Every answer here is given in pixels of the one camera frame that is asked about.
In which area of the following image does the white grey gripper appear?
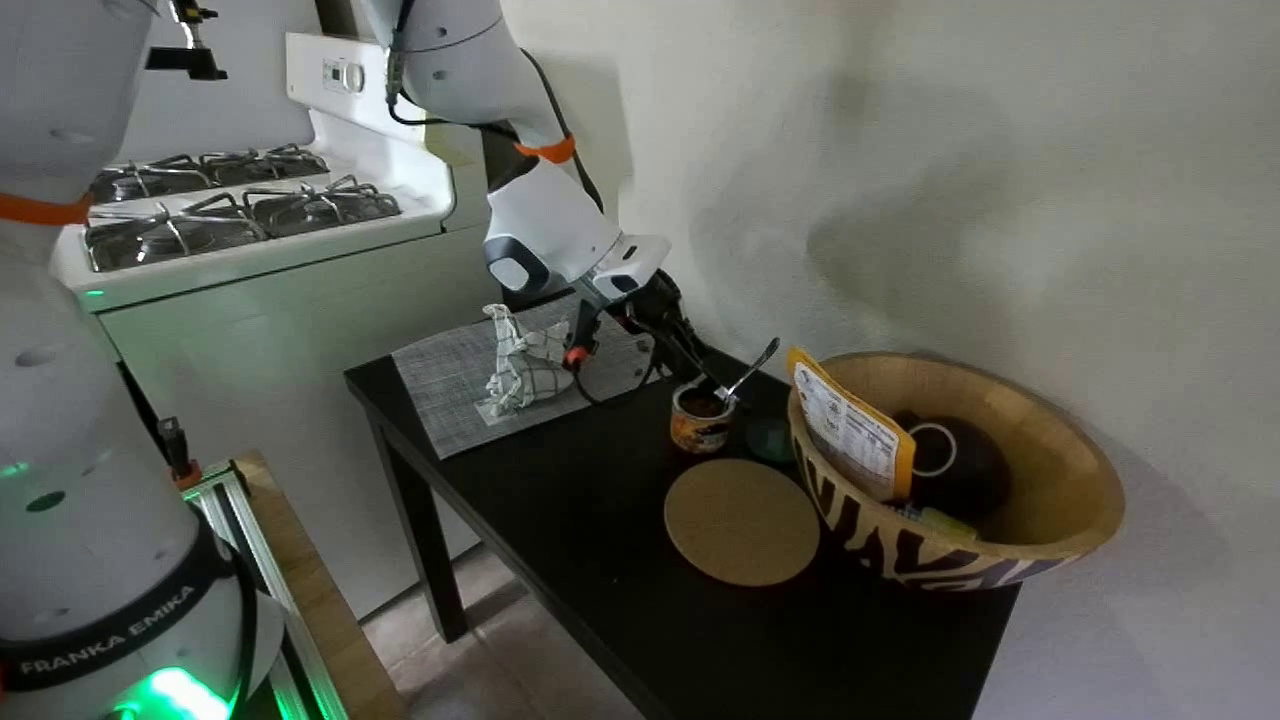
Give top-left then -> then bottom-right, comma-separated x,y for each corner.
586,237 -> 703,379

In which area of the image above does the silver metal spoon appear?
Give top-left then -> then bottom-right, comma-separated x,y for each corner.
711,334 -> 778,405

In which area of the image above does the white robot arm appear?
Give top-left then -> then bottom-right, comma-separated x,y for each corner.
4,0 -> 667,720

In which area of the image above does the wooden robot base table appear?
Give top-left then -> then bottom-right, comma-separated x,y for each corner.
182,455 -> 407,720

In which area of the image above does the small open tin can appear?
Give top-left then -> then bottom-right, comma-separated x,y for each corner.
667,375 -> 734,455

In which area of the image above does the white checked dish cloth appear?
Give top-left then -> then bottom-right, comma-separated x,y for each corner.
474,302 -> 573,425

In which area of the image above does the paper packet in bowl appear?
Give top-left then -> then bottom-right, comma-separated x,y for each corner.
788,346 -> 916,498

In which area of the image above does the round cork coaster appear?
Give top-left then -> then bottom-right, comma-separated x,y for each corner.
665,458 -> 819,586

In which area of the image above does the grey woven placemat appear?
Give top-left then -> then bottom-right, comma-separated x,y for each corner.
391,300 -> 651,458

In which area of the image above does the black side table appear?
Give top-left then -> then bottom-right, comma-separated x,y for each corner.
348,358 -> 1016,720

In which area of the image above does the dark round object in bowl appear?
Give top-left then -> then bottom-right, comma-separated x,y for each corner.
896,413 -> 1008,523

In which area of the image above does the zebra pattern wooden bowl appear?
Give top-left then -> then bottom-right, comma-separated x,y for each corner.
788,350 -> 1123,590

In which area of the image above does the white gas stove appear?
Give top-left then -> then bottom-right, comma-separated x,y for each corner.
51,0 -> 496,614

